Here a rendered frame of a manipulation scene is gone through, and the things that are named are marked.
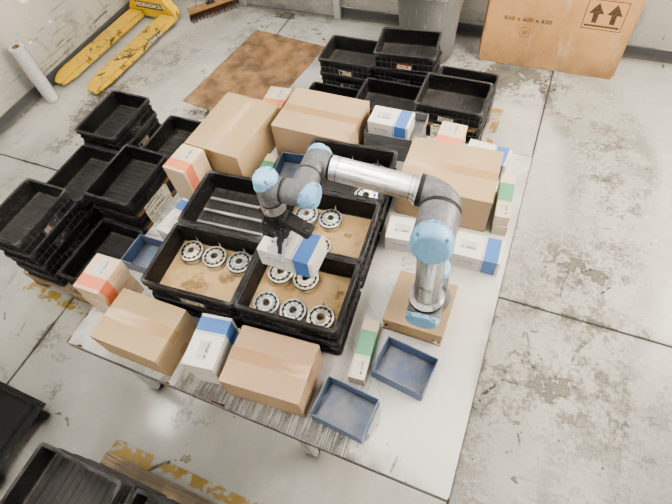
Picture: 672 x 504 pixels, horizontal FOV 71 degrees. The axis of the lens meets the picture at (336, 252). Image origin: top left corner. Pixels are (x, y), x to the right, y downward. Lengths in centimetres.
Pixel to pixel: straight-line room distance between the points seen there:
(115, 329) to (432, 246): 125
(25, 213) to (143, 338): 149
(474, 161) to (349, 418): 118
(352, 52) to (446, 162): 178
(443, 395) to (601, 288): 148
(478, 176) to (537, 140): 161
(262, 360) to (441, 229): 82
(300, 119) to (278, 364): 122
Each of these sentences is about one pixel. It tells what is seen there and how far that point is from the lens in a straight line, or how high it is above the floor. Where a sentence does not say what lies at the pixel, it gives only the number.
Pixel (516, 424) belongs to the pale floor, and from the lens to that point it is 257.
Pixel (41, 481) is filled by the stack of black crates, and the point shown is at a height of 49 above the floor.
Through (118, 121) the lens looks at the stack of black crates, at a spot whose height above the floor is 49.
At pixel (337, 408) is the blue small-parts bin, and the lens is 178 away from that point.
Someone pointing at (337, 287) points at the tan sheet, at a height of 83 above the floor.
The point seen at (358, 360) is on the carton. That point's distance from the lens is 177.
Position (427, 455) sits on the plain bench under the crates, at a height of 70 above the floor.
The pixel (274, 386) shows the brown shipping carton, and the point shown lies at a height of 86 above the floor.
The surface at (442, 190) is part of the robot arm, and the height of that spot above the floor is 143.
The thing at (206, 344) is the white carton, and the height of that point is 88.
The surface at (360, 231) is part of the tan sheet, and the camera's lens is 197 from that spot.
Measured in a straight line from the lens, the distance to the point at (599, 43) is 426.
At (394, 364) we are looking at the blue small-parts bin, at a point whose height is 70.
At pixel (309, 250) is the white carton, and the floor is 114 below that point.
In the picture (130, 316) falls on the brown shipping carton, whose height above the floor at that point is 86.
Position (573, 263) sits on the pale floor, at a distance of 306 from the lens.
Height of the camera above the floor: 242
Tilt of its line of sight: 56 degrees down
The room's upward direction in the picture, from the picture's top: 9 degrees counter-clockwise
